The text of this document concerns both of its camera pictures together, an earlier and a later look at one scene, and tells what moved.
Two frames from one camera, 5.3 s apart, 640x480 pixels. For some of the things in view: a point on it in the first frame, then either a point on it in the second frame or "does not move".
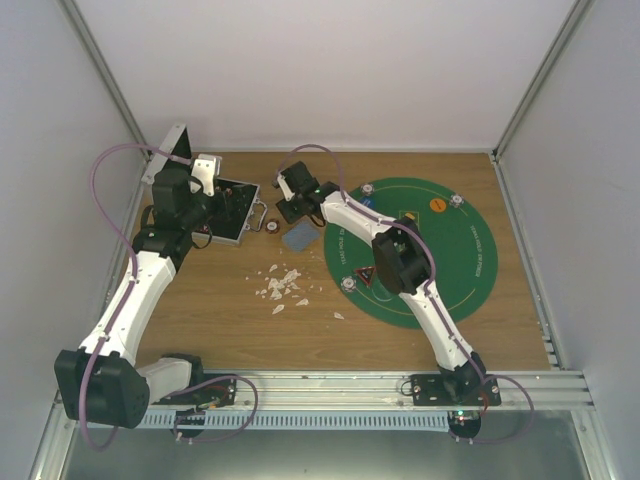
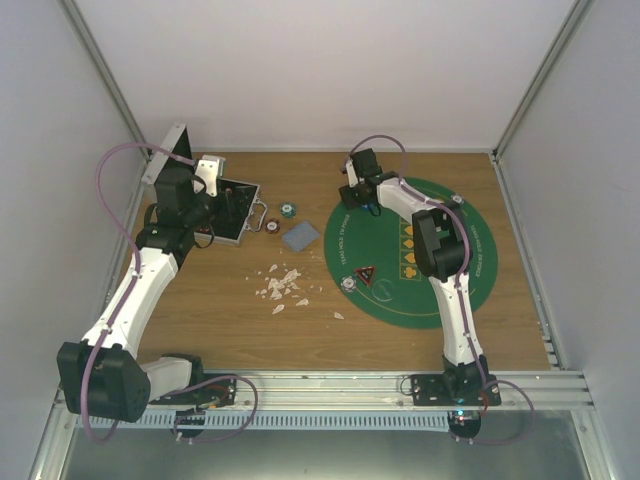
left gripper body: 195,218 does not move
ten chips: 348,283 does not move
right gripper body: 294,215 → 356,201
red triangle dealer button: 366,274 does not move
